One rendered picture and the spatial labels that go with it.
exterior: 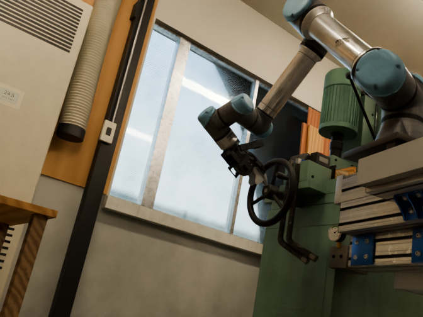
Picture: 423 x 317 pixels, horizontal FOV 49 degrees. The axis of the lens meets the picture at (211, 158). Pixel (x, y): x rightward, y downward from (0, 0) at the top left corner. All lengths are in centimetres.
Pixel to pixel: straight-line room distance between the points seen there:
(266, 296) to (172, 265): 115
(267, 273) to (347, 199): 76
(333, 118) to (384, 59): 92
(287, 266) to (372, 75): 97
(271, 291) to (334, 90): 96
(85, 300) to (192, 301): 73
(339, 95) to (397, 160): 118
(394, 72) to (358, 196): 35
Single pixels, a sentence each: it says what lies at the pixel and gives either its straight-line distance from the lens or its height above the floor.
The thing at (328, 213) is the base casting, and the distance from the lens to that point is 188.
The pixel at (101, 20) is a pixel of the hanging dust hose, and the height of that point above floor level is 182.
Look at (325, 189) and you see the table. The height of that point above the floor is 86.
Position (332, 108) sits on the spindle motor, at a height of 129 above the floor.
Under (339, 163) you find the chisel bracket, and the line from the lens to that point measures 216.
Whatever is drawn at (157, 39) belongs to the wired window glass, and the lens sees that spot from 340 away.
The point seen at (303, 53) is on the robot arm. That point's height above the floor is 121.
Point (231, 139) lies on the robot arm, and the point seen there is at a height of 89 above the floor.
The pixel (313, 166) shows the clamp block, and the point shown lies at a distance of 192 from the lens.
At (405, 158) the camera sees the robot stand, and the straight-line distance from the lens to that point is 108.
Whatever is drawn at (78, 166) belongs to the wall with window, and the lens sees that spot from 282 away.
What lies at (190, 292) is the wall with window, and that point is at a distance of 316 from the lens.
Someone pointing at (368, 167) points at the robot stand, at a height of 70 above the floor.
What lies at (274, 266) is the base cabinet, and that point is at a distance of 205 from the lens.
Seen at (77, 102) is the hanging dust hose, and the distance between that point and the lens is 271.
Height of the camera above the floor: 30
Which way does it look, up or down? 18 degrees up
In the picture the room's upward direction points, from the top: 11 degrees clockwise
